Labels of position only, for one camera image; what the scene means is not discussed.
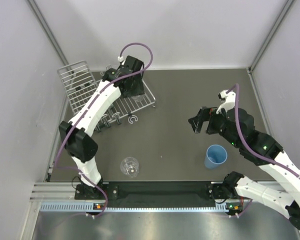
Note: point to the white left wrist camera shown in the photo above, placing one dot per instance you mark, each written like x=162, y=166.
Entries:
x=131, y=65

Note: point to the metal wire dish rack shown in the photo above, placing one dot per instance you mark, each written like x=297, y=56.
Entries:
x=94, y=104

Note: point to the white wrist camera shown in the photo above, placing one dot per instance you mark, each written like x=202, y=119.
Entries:
x=228, y=101
x=131, y=65

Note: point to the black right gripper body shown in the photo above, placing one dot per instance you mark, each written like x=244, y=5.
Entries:
x=216, y=123

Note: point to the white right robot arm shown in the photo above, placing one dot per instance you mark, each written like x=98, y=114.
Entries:
x=237, y=127

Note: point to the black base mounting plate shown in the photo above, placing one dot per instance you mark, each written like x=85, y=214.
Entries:
x=157, y=193

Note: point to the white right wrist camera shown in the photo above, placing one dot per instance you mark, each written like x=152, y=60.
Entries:
x=228, y=101

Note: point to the clear wine glass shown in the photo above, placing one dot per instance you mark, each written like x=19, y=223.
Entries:
x=138, y=98

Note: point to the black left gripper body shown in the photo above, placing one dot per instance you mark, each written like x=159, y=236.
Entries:
x=136, y=88

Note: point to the small metal c-shaped hook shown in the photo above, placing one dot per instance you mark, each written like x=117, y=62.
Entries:
x=132, y=119

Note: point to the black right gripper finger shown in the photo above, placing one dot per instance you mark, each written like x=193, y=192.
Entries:
x=197, y=123
x=203, y=114

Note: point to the clear glass tumbler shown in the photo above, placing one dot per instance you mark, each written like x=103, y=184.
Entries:
x=130, y=167

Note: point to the blue plastic cup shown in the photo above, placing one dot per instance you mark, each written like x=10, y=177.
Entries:
x=215, y=156

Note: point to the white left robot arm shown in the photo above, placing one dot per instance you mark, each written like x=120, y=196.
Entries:
x=76, y=134

